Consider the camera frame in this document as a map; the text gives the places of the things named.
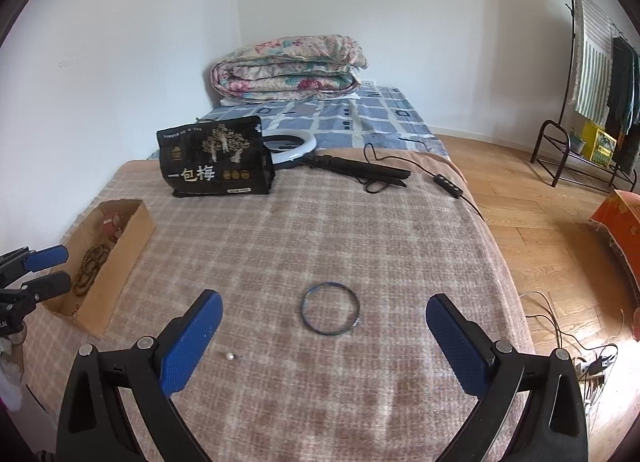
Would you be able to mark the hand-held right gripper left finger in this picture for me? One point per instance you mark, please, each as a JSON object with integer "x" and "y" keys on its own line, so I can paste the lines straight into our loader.
{"x": 192, "y": 342}

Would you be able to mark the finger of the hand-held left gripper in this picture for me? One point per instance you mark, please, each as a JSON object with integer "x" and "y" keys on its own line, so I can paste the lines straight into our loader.
{"x": 50, "y": 286}
{"x": 47, "y": 258}

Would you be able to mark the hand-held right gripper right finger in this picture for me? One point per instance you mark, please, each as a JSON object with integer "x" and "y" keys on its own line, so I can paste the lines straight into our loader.
{"x": 457, "y": 347}

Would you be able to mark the small pearl earring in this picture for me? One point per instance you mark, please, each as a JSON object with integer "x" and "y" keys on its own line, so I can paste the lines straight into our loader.
{"x": 230, "y": 356}

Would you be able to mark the cardboard box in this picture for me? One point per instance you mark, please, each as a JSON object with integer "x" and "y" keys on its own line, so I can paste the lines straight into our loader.
{"x": 120, "y": 267}

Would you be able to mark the thin dark bangle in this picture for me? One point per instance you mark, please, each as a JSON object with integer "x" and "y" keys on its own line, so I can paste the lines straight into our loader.
{"x": 302, "y": 308}

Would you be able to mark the white fuzzy cloth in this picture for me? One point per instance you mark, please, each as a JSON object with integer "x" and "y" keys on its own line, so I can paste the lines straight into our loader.
{"x": 10, "y": 372}

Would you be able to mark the white power strip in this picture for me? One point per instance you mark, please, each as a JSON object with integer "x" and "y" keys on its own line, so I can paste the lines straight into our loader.
{"x": 582, "y": 369}

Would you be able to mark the beige plaid blanket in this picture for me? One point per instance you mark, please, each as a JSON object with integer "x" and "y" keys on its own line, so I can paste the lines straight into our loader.
{"x": 300, "y": 242}

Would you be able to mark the black snack bag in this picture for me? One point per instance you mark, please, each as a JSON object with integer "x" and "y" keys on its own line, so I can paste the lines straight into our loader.
{"x": 210, "y": 167}

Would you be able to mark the black folded tripod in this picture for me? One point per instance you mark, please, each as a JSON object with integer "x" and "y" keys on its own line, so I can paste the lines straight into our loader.
{"x": 360, "y": 169}

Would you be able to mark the yellow box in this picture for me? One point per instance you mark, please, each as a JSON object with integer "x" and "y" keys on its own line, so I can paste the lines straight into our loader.
{"x": 597, "y": 142}

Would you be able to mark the blue checked bed sheet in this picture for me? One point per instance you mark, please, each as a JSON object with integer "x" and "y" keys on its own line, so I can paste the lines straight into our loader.
{"x": 350, "y": 117}

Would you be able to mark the folded floral quilt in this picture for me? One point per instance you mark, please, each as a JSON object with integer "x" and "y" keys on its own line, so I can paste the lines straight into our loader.
{"x": 290, "y": 67}

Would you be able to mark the dark hanging clothes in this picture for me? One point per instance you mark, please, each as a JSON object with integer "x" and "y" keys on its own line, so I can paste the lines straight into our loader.
{"x": 622, "y": 92}

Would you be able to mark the striped hanging towel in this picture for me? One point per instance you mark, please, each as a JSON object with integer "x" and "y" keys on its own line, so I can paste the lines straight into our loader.
{"x": 592, "y": 57}

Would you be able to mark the black metal clothes rack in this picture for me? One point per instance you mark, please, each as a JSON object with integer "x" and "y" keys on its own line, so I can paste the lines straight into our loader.
{"x": 570, "y": 32}

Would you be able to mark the white wall socket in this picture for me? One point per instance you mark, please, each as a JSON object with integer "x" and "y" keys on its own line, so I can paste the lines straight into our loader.
{"x": 368, "y": 83}

